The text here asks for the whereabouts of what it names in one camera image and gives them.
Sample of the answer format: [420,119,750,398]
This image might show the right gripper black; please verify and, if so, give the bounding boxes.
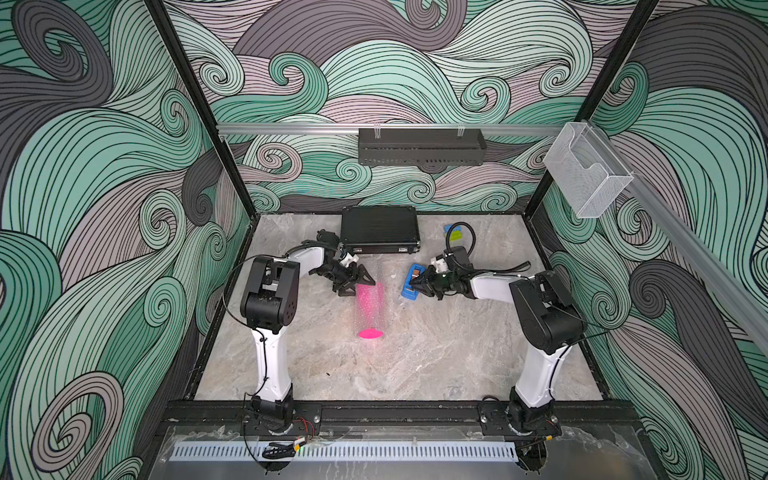
[408,265,458,300]

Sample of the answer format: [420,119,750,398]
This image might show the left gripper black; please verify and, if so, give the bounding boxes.
[315,264,374,298]

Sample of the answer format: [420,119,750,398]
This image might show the pink plastic wine glass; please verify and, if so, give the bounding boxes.
[356,281,386,341]

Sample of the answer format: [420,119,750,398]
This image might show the blue tape dispenser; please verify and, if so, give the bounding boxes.
[401,263,426,301]

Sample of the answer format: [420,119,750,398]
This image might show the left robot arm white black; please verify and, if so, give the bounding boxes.
[239,230,376,424]

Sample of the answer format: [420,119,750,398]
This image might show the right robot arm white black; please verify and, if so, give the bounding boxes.
[410,266,585,430]

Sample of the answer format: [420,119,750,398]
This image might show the blue green sponge block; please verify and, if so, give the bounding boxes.
[443,224,463,242]

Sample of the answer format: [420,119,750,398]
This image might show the black hard case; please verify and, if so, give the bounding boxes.
[340,205,421,255]

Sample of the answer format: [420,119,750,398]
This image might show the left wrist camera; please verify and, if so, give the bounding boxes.
[339,253,359,268]

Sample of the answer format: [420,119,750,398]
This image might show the black wall shelf tray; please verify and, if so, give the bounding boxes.
[357,129,487,173]

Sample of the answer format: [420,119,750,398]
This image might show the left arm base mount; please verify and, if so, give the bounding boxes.
[242,401,322,437]

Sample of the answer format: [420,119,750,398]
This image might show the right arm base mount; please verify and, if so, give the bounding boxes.
[477,401,562,440]

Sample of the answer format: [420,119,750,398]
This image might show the clear acrylic wall box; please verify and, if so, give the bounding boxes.
[544,121,634,219]

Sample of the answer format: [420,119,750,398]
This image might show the aluminium rail back wall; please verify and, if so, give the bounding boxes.
[216,122,564,137]

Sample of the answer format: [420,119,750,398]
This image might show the aluminium rail wall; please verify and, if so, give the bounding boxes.
[216,122,564,137]
[595,128,767,352]

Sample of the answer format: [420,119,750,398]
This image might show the white slotted cable duct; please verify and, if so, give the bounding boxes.
[169,440,518,463]

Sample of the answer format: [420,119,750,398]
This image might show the aluminium rail right wall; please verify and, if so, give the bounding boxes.
[595,128,767,352]

